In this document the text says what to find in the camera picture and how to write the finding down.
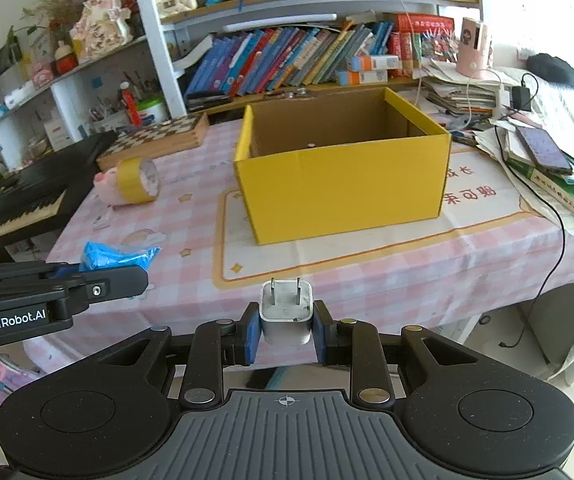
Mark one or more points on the black stapler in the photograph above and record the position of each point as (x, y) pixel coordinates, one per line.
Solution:
(207, 100)

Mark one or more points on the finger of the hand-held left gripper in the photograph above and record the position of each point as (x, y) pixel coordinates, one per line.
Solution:
(117, 282)
(27, 275)

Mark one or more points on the yellow tape roll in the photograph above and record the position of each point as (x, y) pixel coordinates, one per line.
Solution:
(129, 182)

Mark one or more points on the red thick books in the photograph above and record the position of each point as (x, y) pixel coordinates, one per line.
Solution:
(424, 22)

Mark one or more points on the wooden chessboard box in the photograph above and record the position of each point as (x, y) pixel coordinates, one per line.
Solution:
(162, 137)

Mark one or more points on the white bookshelf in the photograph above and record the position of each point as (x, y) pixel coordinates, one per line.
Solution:
(159, 50)

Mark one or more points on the black power adapter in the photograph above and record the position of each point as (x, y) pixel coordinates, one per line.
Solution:
(521, 97)

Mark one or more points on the green thick book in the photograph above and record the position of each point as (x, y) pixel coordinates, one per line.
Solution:
(562, 195)

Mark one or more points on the row of blue-spined books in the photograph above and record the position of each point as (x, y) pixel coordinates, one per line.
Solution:
(267, 57)

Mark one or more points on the black cap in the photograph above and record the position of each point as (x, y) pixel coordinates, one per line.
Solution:
(557, 72)

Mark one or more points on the white pen cup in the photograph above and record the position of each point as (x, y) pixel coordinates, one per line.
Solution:
(109, 122)

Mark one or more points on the white charger plug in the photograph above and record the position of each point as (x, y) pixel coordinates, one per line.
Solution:
(287, 330)

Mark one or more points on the stack of papers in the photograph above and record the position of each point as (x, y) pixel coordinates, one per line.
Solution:
(457, 95)

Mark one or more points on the white jar green lid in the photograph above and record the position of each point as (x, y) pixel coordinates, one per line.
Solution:
(152, 112)

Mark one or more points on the smartphone with purple case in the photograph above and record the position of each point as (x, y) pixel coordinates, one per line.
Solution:
(544, 150)

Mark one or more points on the pink plush pig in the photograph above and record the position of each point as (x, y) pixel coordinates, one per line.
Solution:
(107, 187)

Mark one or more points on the white mat orange border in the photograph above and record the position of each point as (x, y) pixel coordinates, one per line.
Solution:
(367, 255)

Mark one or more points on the pink floral ornament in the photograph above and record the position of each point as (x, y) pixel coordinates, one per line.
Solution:
(99, 30)

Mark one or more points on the blue plastic wrapper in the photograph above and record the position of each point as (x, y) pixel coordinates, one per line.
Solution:
(112, 257)

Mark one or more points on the orange white small box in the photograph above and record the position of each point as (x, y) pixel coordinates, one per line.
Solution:
(362, 77)
(372, 63)

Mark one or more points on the black electronic keyboard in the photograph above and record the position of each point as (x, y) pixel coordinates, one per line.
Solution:
(27, 190)

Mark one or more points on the pink cylindrical device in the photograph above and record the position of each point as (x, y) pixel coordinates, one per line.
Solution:
(473, 55)

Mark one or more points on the pink checked cloth desktop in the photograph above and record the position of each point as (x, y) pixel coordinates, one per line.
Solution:
(417, 280)

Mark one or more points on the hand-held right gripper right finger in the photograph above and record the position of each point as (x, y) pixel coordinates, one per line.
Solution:
(320, 335)

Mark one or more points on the yellow cardboard box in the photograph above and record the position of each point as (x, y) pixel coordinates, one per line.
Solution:
(342, 195)

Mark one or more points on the red white glue tube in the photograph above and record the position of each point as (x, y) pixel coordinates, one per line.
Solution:
(129, 107)

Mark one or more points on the red white doll figure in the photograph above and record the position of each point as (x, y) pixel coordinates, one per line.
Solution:
(64, 62)

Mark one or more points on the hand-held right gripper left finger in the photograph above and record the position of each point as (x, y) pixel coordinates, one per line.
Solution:
(253, 335)

